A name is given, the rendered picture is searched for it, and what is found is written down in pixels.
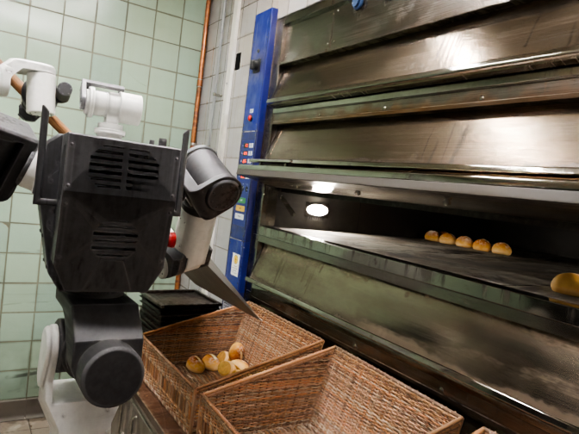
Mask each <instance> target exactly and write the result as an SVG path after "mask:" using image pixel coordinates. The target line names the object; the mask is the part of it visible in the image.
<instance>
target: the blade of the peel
mask: <svg viewBox="0 0 579 434"><path fill-rule="evenodd" d="M184 274H185V275H186V276H187V277H188V278H189V279H190V280H191V281H192V282H193V283H195V285H197V286H199V287H201V288H203V289H205V290H207V291H209V292H210V293H211V294H213V295H216V296H217V297H219V298H221V299H223V300H224V301H226V302H228V303H230V304H231V305H233V306H235V307H237V308H238V309H240V310H242V311H244V312H245V313H248V314H250V315H251V316H252V317H254V318H256V319H259V320H260V321H262V319H261V318H260V317H259V316H258V315H257V314H256V313H255V312H254V311H253V310H252V309H251V307H250V306H249V305H248V304H247V302H246V301H245V300H244V299H243V297H242V296H241V295H240V293H239V292H238V291H237V290H236V289H235V287H234V286H233V285H232V283H231V282H230V281H229V280H228V279H227V278H226V277H225V276H224V274H223V273H222V272H221V271H220V269H219V268H218V267H217V266H216V264H215V263H214V262H213V260H212V259H211V258H210V261H209V265H208V266H205V267H201V268H197V269H194V270H190V271H187V272H184Z"/></svg>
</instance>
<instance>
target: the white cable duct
mask: <svg viewBox="0 0 579 434"><path fill-rule="evenodd" d="M240 7H241V0H235V1H234V9H233V23H232V31H231V38H230V46H229V54H228V61H227V75H226V82H225V90H224V98H223V105H222V113H221V127H220V135H219V143H218V150H217V156H218V158H219V159H220V161H221V162H222V163H223V156H224V148H225V140H226V133H227V118H228V111H229V103H230V96H231V89H232V81H233V67H234V59H235V52H236V44H237V37H238V29H239V21H240ZM214 236H215V227H214V231H213V234H212V238H211V241H210V246H211V248H212V249H213V244H214Z"/></svg>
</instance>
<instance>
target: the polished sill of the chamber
mask: <svg viewBox="0 0 579 434"><path fill-rule="evenodd" d="M259 235H262V236H265V237H268V238H272V239H277V240H280V241H283V242H286V243H289V244H292V245H298V246H301V247H303V248H307V249H310V250H313V251H318V252H321V253H324V254H327V255H330V256H334V257H338V258H342V259H345V260H348V261H351V262H354V263H357V264H362V265H365V266H369V267H371V268H375V269H378V270H383V271H386V272H389V273H392V274H396V275H398V276H404V277H406V278H410V279H413V280H416V281H419V282H424V283H427V284H431V285H433V286H437V287H440V288H445V289H448V290H451V291H454V292H458V293H460V294H463V295H468V296H472V297H475V298H477V299H481V300H484V301H489V302H493V303H495V304H498V305H502V306H504V307H510V308H513V309H516V310H519V311H522V312H525V313H530V314H534V315H537V316H539V317H543V318H546V319H551V320H555V321H557V322H560V323H564V324H566V325H570V326H575V327H578V328H579V305H578V304H575V303H571V302H567V301H561V300H558V299H554V298H551V297H547V296H543V295H541V294H534V293H531V292H527V291H524V290H520V289H517V288H510V287H507V286H503V285H500V284H496V283H492V282H486V281H483V280H480V279H476V278H473V277H469V276H463V275H459V274H456V273H452V272H449V271H445V270H439V269H435V268H432V267H428V266H425V265H421V264H418V263H412V262H409V261H405V260H401V259H398V258H394V257H388V256H384V255H381V254H377V253H374V252H370V251H364V250H360V249H358V248H354V247H350V246H347V245H341V244H337V243H334V242H330V241H326V240H323V239H317V238H313V237H309V236H306V235H302V234H299V233H296V232H290V231H286V230H283V229H279V228H275V227H272V226H260V228H259Z"/></svg>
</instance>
